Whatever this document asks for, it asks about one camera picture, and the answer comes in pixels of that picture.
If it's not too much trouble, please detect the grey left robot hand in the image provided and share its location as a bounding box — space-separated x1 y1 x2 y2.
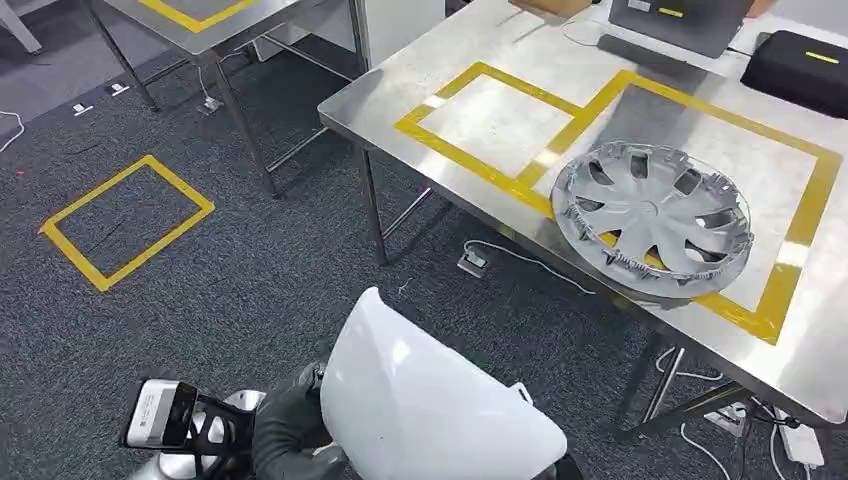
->
251 362 349 480

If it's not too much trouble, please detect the white curved plastic shell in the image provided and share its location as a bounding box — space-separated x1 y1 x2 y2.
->
320 286 569 480

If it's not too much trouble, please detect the stainless steel bench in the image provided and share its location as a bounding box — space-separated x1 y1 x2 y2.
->
317 0 848 444

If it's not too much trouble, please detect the silver wheel hubcap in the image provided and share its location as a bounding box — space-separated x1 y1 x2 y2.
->
550 140 756 301

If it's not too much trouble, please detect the stainless steel table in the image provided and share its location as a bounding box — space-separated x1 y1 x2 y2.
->
82 0 374 201

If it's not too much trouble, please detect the cardboard box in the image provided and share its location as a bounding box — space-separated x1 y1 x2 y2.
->
508 0 595 20

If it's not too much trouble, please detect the white power strip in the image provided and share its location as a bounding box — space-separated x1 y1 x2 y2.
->
773 409 827 469

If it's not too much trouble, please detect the grey laptop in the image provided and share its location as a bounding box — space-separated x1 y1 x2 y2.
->
608 0 757 60

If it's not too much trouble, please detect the black case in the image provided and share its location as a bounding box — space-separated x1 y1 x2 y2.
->
739 29 848 121

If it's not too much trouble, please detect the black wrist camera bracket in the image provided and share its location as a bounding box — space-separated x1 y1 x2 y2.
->
188 393 258 476

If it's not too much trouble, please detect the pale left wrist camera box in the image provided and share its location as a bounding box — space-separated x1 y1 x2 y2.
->
122 378 199 451

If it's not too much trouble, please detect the white floor cable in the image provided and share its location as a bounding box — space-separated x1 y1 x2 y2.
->
462 239 598 297

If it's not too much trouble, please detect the yellow table tape frame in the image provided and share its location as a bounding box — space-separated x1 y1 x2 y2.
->
137 0 260 35

